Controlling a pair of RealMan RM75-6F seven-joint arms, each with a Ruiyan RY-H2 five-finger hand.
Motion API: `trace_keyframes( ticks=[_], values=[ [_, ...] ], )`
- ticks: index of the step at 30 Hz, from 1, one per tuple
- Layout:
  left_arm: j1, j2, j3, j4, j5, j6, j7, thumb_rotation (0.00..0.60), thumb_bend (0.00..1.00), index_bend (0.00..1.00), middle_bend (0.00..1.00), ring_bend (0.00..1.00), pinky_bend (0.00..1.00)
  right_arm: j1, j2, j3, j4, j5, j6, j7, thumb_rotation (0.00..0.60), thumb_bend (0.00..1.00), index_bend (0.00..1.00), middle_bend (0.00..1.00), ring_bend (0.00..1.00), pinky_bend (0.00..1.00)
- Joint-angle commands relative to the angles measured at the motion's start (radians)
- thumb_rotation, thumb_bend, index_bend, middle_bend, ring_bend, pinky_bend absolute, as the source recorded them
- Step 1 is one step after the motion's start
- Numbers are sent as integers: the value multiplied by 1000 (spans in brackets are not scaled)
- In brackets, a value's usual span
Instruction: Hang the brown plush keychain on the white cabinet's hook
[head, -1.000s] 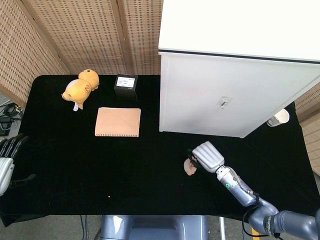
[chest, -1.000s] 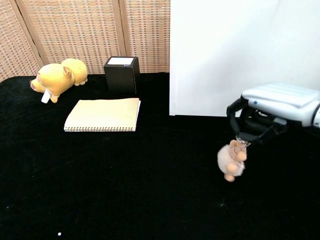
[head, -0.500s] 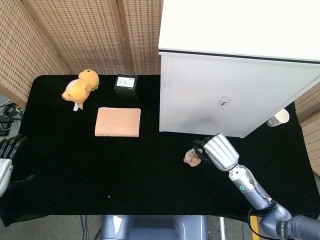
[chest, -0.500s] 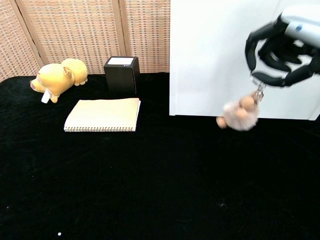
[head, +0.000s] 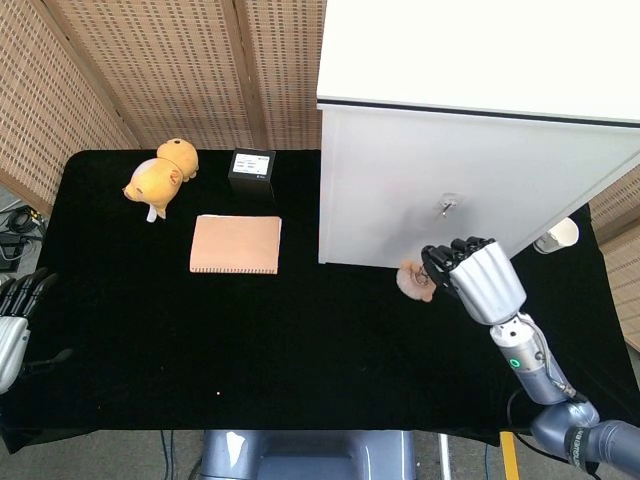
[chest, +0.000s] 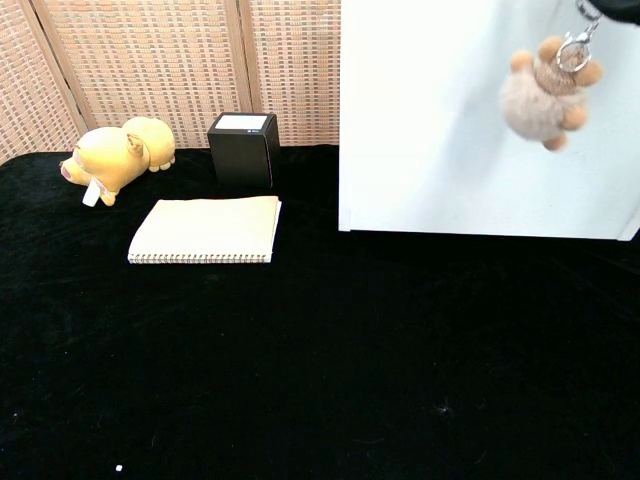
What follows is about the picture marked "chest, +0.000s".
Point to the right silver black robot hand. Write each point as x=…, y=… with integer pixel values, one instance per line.
x=620, y=9

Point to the black box with white label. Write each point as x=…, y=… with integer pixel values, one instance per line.
x=242, y=157

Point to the beige spiral notebook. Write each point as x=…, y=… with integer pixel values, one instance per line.
x=207, y=227

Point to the woven wooden folding screen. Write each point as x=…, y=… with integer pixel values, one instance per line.
x=150, y=65

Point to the black velvet tablecloth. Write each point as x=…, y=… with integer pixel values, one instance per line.
x=300, y=360

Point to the yellow plush animal toy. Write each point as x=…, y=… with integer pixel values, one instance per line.
x=115, y=152

